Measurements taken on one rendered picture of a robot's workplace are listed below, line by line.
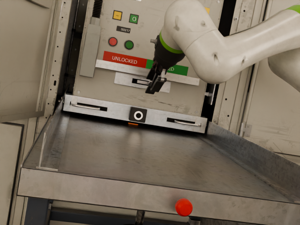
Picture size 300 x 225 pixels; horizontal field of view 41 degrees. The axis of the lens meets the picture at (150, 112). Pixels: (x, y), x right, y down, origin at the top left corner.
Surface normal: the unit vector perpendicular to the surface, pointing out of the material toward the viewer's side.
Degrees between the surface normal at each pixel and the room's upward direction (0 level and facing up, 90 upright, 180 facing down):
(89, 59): 90
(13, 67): 90
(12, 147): 90
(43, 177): 90
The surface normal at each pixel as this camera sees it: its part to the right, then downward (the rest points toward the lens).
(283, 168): -0.97, -0.16
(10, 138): 0.17, 0.13
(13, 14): 0.96, 0.20
